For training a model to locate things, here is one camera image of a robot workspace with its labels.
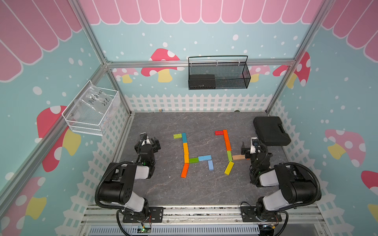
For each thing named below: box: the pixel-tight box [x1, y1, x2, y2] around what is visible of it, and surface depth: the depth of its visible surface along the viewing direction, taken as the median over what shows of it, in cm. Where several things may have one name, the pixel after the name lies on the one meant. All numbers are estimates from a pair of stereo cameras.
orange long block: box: [181, 163, 190, 179], surface depth 91 cm
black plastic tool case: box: [252, 116, 292, 147], surface depth 105 cm
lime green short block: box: [173, 133, 183, 140], surface depth 107 cm
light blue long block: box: [197, 154, 212, 162], surface depth 96 cm
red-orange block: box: [222, 129, 229, 140], surface depth 108 cm
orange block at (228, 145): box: [224, 139, 232, 151], surface depth 102 cm
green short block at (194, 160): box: [189, 157, 199, 164], surface depth 94 cm
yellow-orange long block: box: [182, 142, 189, 155], surface depth 101 cm
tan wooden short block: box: [232, 154, 246, 161], surface depth 96 cm
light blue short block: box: [207, 159, 215, 171], surface depth 93 cm
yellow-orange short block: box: [184, 151, 190, 164], surface depth 96 cm
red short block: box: [214, 130, 224, 136], surface depth 111 cm
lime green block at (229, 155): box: [226, 150, 233, 162], surface depth 96 cm
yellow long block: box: [223, 160, 235, 176], surface depth 92 cm
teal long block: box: [182, 132, 188, 144], surface depth 105 cm
